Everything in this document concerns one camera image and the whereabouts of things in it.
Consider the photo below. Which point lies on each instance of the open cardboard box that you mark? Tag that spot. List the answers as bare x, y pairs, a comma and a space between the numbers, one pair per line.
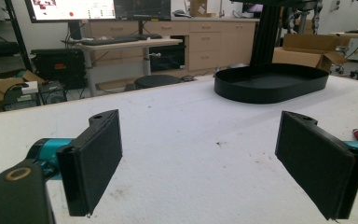
307, 51

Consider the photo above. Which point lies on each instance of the black metal stand column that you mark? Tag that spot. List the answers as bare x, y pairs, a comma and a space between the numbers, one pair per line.
265, 34

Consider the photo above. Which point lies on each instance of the black equipment case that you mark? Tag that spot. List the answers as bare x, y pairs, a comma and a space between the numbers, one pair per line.
59, 67

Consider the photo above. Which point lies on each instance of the black keyboard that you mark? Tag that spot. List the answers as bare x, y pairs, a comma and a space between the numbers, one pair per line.
113, 40

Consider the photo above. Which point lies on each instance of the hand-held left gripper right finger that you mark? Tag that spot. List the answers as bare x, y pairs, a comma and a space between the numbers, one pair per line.
318, 165

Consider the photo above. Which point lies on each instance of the black metal shelf rack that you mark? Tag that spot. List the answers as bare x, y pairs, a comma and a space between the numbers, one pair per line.
3, 37

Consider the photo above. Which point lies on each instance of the computer monitor with dark screen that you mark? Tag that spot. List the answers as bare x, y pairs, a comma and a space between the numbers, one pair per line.
143, 9

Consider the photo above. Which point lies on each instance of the light wooden standing desk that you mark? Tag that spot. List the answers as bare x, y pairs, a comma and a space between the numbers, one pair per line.
130, 46

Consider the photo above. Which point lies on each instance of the flattened cardboard box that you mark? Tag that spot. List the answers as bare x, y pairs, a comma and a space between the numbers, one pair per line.
0, 85

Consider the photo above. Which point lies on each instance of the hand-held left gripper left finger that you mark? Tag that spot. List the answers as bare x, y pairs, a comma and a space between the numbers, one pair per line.
90, 161

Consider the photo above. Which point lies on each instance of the computer monitor with white screen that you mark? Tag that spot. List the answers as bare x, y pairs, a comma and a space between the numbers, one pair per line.
71, 9

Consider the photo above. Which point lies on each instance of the black oval tray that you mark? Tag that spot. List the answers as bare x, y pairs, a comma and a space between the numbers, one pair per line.
268, 82

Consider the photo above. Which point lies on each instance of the grey electronic device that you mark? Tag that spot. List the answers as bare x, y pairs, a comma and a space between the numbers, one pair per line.
20, 96

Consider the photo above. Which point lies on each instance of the beige wooden cabinet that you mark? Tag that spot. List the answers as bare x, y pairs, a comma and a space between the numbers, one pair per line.
205, 43

